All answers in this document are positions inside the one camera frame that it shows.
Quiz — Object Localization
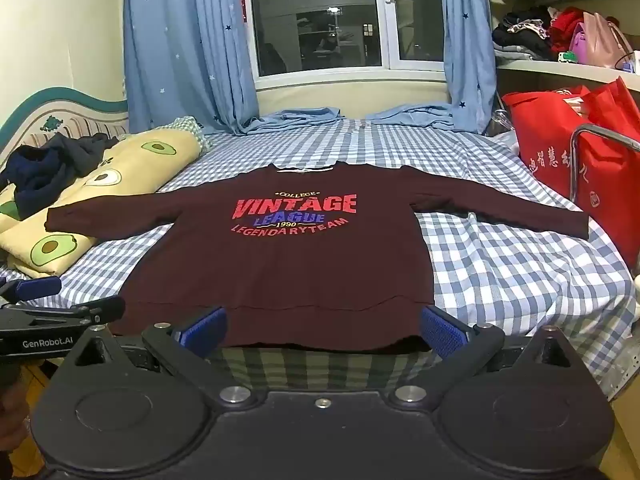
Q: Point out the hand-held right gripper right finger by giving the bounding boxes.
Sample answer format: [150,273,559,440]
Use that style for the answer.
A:
[390,305,585,407]

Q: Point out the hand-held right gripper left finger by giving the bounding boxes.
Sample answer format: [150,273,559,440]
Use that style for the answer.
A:
[64,306,255,407]

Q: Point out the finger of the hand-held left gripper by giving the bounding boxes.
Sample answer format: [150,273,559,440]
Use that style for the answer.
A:
[75,296,126,328]
[0,276,62,303]

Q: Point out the maroon printed sweatshirt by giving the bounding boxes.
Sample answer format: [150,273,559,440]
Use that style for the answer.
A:
[46,162,591,353]

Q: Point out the dark clothes pile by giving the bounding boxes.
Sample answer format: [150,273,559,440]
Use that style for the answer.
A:
[0,132,121,221]

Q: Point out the grey folded clothes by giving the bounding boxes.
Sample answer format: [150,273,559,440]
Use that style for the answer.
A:
[494,42,551,64]

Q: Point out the black clothes heap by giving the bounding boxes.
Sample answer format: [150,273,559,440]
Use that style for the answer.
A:
[492,7,556,58]

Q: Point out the red clothes heap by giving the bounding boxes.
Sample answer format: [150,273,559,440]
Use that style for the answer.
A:
[547,7,586,56]

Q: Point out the blue checked bed sheet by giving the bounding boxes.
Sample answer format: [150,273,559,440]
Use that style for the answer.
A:
[0,119,638,401]

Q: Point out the yellow avocado print blanket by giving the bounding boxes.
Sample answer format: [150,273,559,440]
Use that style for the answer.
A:
[0,127,203,281]

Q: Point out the cream and teal headboard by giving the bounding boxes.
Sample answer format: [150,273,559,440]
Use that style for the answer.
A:
[0,87,130,176]

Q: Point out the green checked pillow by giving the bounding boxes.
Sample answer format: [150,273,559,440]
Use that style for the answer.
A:
[155,116,213,156]

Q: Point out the red tote bag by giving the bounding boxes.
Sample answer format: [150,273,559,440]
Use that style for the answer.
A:
[501,77,640,266]

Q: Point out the blue star curtain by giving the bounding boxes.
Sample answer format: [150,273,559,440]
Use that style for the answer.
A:
[365,0,498,136]
[122,0,346,136]

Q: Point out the white shelf unit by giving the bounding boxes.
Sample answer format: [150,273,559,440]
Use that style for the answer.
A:
[485,0,640,91]

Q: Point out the pink handbag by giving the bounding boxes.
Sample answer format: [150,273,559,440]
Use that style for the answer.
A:
[580,12,633,68]

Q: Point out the white framed window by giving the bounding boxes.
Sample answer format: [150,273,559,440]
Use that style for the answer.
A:
[235,0,446,81]

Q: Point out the metal chair frame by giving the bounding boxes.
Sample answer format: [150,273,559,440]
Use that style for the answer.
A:
[570,124,640,211]

